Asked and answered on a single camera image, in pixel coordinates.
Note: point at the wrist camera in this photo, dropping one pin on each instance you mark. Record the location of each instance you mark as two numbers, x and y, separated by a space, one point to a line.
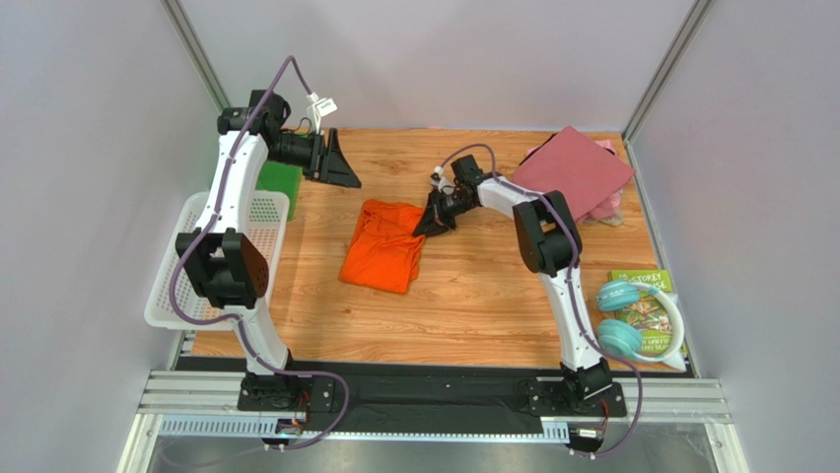
438 179
318 109

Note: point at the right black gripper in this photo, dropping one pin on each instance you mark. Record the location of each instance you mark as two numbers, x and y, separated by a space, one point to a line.
442 213

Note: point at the folded maroon t shirt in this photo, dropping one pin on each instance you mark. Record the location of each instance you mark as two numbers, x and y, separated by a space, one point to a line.
572 172

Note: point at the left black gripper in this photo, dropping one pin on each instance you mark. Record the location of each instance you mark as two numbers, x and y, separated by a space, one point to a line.
329 164

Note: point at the green cutting mat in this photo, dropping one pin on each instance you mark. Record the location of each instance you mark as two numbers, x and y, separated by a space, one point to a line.
286 179

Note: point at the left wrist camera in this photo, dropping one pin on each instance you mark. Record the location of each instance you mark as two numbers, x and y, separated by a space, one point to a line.
318 109

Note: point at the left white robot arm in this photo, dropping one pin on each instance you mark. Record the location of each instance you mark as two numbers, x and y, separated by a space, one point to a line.
245 134

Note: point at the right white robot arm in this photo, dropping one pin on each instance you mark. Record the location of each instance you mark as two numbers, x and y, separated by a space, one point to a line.
549 245

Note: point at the green picture book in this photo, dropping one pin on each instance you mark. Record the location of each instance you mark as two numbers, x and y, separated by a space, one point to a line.
650 308

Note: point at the aluminium frame rail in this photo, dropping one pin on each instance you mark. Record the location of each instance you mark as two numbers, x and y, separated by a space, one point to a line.
186 422

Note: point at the teal headphones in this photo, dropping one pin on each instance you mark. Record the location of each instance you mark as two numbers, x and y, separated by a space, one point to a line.
623 315

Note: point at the white plastic basket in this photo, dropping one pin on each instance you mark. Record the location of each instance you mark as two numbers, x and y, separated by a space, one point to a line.
229 271

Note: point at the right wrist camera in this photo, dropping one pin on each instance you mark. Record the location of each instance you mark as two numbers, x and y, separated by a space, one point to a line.
438 179

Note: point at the orange t shirt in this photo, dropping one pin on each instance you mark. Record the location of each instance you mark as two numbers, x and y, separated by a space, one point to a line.
384 254

